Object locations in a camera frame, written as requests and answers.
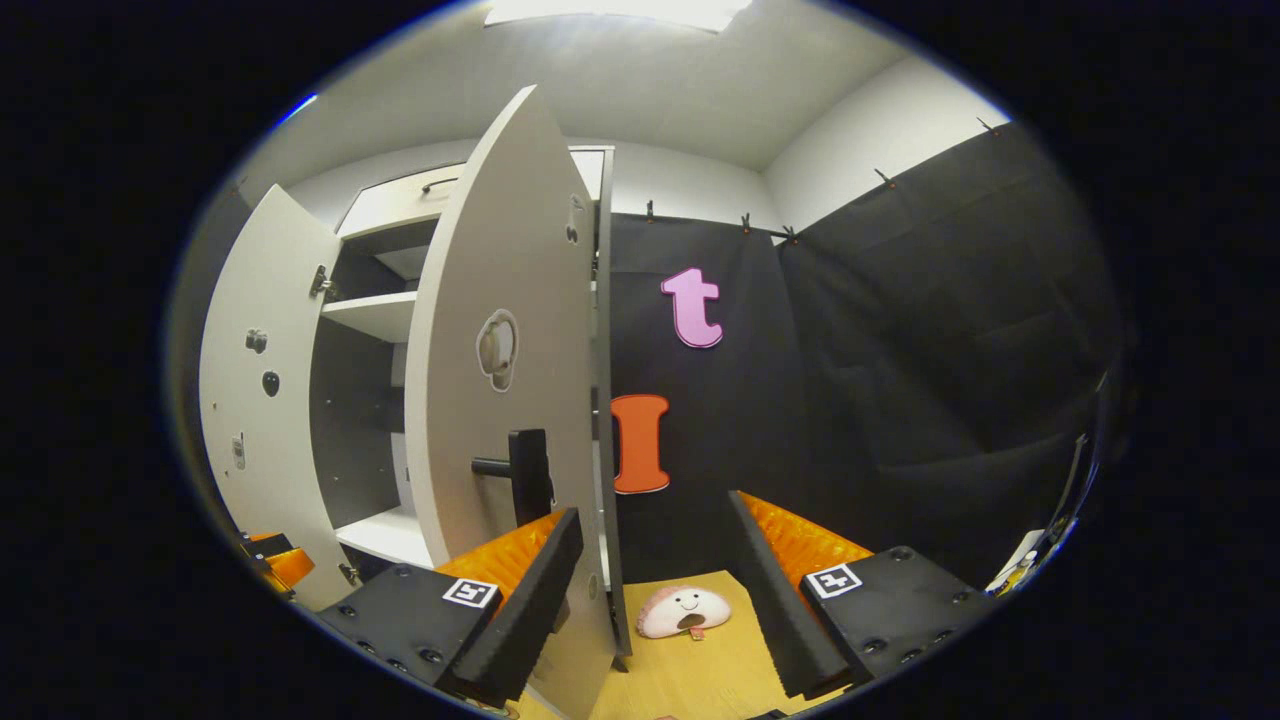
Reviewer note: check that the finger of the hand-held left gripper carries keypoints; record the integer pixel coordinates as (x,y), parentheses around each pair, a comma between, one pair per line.
(285,565)

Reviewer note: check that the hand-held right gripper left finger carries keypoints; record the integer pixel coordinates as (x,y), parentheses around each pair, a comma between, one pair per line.
(530,600)

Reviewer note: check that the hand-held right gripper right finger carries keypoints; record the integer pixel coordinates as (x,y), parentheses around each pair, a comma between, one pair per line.
(775,600)

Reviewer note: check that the white cabinet door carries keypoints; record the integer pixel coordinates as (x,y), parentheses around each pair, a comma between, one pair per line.
(270,460)
(520,250)

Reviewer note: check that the white cabinet shelf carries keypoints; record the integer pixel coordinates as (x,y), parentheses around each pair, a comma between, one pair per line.
(375,312)
(390,540)

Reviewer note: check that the white grey cabinet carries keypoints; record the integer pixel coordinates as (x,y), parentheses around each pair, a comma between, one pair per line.
(350,430)

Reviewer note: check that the white cabinet drawer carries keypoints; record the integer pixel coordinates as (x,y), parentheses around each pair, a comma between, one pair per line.
(390,205)

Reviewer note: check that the pink white plush toy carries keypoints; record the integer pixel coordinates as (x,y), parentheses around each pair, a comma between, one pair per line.
(680,610)

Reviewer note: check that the white blue printed sheet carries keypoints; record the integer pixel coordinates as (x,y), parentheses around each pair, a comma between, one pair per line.
(1015,565)

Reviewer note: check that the black backdrop cloth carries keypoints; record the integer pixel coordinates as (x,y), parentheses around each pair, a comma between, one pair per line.
(900,350)

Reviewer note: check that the small ceiling light strip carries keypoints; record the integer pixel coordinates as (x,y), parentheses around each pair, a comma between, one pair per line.
(300,107)

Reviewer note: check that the large ceiling light panel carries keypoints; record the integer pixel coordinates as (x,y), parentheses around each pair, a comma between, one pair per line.
(620,10)

